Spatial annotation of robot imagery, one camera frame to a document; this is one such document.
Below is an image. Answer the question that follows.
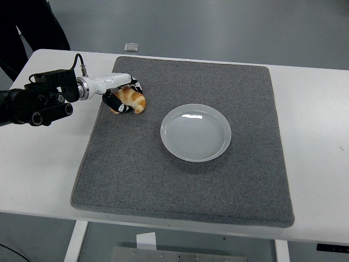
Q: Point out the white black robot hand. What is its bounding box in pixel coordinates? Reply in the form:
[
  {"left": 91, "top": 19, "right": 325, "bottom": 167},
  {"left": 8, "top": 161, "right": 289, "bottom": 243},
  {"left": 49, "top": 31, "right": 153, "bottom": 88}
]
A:
[{"left": 86, "top": 72, "right": 146, "bottom": 115}]

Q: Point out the golden croissant bread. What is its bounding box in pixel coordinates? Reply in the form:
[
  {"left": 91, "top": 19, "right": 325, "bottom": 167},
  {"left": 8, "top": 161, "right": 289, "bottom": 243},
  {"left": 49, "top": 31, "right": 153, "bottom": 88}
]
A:
[{"left": 113, "top": 86, "right": 147, "bottom": 115}]

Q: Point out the white round plate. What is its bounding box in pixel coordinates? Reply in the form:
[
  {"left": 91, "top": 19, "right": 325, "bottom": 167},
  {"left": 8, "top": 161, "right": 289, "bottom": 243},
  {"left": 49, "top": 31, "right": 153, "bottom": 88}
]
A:
[{"left": 160, "top": 103, "right": 232, "bottom": 163}]

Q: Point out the grey metal plate with screws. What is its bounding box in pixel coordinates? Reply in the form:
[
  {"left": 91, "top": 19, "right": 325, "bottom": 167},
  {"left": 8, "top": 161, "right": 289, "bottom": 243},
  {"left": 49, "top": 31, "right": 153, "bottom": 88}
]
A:
[{"left": 111, "top": 246, "right": 248, "bottom": 262}]

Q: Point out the person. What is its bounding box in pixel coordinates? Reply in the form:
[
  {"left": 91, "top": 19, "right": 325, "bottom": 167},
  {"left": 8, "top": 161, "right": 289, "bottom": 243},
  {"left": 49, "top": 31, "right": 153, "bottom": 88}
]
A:
[{"left": 0, "top": 0, "right": 71, "bottom": 82}]

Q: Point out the grey felt mat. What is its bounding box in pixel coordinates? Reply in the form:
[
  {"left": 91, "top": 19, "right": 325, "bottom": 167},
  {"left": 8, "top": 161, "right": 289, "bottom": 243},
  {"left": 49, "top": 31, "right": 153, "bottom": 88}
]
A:
[{"left": 70, "top": 56, "right": 296, "bottom": 229}]

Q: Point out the white table leg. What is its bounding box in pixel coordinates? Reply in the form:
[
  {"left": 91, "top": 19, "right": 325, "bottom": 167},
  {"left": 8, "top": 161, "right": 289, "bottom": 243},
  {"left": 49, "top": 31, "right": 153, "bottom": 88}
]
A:
[
  {"left": 63, "top": 220, "right": 89, "bottom": 262},
  {"left": 274, "top": 239, "right": 291, "bottom": 262}
]

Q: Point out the black table control panel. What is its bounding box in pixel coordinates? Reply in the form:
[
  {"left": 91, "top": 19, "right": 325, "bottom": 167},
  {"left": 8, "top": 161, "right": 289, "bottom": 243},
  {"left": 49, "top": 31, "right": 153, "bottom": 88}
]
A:
[{"left": 316, "top": 243, "right": 349, "bottom": 252}]

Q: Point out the thin black floor cable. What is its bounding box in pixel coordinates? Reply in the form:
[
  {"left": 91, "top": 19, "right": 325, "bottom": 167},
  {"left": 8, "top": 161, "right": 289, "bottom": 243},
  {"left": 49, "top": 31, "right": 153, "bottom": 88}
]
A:
[{"left": 0, "top": 241, "right": 29, "bottom": 262}]

